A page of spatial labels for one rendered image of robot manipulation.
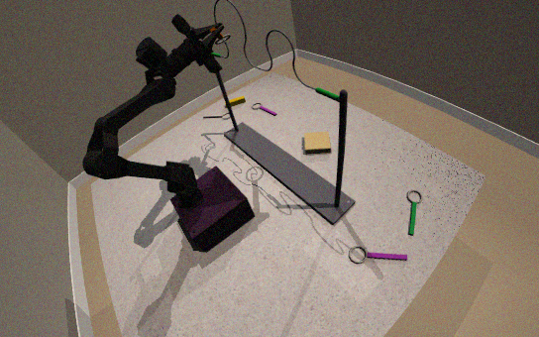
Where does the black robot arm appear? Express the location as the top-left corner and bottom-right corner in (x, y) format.
(82, 37), (204, 212)

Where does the yellow rectangular block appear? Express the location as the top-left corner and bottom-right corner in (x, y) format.
(229, 96), (246, 106)

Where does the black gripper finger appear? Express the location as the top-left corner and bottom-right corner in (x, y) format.
(191, 23), (223, 40)
(202, 26), (225, 53)

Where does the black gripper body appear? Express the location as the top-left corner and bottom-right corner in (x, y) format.
(170, 14), (222, 73)

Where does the tan square block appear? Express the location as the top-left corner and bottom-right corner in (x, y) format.
(304, 131), (331, 155)

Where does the green-handled metal loop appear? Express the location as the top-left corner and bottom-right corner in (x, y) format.
(407, 189), (422, 236)

